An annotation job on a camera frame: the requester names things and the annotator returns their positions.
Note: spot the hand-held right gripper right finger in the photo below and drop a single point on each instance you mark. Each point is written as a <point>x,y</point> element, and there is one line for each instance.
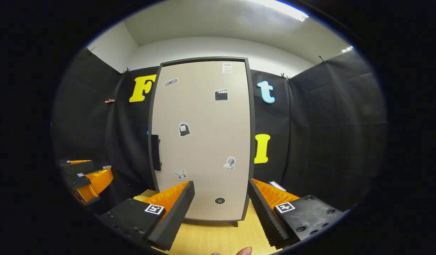
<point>262,212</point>

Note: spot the white blue book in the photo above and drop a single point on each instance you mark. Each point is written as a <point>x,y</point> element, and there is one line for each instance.
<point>277,185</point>

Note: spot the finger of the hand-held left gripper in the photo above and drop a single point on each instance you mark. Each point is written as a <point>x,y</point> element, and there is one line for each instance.
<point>97,182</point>
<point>78,169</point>

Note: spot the grey cabinet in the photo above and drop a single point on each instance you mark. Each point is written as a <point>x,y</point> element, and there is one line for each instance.
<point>253,141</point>

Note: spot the beige cabinet door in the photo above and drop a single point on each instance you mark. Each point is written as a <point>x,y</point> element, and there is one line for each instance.
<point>204,141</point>

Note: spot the yellow round object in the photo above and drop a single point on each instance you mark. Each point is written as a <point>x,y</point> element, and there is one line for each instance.
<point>143,195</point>

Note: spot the black backdrop cloth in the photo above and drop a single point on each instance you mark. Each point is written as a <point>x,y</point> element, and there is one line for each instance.
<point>327,124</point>

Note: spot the ceiling light panel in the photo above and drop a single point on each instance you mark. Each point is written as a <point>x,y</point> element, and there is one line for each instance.
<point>347,49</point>
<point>281,9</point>

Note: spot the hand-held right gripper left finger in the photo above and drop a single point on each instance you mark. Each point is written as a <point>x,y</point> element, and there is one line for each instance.
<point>179,212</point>

